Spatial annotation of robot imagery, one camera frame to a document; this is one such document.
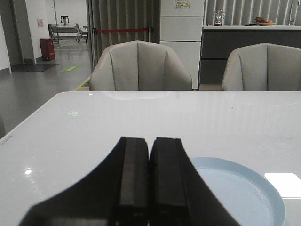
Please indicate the metal trolley in background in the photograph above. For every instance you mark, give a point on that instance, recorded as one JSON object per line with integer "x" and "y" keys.
{"x": 56, "y": 30}

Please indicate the red barrier belt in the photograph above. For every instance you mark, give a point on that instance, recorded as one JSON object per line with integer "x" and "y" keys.
{"x": 123, "y": 30}

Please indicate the right grey upholstered armchair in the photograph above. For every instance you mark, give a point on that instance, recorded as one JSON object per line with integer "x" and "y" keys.
{"x": 263, "y": 67}

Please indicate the dark grey kitchen counter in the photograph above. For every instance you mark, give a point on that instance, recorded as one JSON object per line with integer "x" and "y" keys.
{"x": 218, "y": 42}

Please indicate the white drawer cabinet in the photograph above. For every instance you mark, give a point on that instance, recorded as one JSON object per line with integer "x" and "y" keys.
{"x": 181, "y": 25}

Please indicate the red trash bin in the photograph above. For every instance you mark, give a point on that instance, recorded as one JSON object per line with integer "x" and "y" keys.
{"x": 47, "y": 49}

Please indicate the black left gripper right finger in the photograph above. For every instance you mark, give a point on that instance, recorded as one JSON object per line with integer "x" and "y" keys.
{"x": 178, "y": 194}

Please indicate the fruit bowl on counter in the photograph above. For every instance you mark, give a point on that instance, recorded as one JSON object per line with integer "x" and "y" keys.
{"x": 264, "y": 22}

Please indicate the pink wall notice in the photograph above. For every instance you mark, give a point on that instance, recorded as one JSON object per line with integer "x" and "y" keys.
{"x": 40, "y": 22}

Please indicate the light blue round plate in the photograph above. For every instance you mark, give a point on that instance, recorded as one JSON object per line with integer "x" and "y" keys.
{"x": 250, "y": 198}

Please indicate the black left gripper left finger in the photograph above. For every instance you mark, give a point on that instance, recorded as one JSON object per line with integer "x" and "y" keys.
{"x": 115, "y": 193}

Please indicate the left grey upholstered armchair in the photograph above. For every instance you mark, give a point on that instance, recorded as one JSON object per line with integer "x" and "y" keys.
{"x": 140, "y": 66}

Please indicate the grey upholstered armchair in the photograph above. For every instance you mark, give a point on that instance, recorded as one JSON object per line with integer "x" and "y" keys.
{"x": 140, "y": 66}
{"x": 263, "y": 67}

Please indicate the small figurine on counter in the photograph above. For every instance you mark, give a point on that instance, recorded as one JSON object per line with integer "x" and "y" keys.
{"x": 218, "y": 17}

